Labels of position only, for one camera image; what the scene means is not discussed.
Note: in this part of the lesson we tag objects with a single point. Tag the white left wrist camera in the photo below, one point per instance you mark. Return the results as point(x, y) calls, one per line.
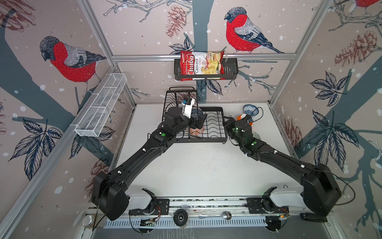
point(188, 104)

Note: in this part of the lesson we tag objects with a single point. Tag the blue triangle patterned bowl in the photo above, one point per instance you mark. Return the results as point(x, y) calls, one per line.
point(196, 112)

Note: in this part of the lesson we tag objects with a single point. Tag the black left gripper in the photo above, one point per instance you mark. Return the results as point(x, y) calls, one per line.
point(200, 121)

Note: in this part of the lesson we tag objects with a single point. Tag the black round tape roll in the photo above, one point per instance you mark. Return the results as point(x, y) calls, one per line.
point(180, 218)

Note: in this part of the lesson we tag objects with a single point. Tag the red orange patterned bowl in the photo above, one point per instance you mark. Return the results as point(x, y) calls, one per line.
point(197, 131)

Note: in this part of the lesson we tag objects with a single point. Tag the green patterned bowl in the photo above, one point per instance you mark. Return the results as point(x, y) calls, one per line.
point(256, 135)

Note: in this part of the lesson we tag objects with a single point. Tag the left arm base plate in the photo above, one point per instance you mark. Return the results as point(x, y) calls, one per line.
point(155, 208)

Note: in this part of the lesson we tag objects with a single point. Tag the black remote device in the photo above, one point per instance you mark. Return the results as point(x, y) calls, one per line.
point(312, 217)

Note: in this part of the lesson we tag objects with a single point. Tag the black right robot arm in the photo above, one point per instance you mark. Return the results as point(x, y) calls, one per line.
point(318, 191)

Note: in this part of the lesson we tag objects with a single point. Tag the metal spoon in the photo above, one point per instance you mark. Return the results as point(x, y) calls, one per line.
point(225, 215)

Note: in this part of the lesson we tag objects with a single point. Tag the dark wall shelf basket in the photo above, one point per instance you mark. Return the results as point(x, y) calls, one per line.
point(226, 69)

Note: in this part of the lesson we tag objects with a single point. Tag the black wire dish rack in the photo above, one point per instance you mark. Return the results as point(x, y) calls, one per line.
point(208, 121)

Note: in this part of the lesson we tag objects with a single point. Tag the blue floral white bowl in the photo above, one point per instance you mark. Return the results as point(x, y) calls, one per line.
point(251, 110)

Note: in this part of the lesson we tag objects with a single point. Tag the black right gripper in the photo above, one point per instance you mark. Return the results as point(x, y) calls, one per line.
point(229, 124)

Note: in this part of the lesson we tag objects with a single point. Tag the white wire mesh basket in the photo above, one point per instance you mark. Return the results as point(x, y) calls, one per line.
point(97, 114)

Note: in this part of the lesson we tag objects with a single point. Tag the red cassava chips bag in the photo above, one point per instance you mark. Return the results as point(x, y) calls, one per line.
point(193, 63)

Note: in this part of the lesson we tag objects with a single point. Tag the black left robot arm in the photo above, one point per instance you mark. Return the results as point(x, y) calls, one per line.
point(109, 188)

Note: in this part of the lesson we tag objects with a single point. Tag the glass jar metal lid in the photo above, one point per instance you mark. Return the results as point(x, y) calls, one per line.
point(88, 221)

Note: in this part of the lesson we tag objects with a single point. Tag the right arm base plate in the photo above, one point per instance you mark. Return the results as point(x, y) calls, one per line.
point(258, 205)

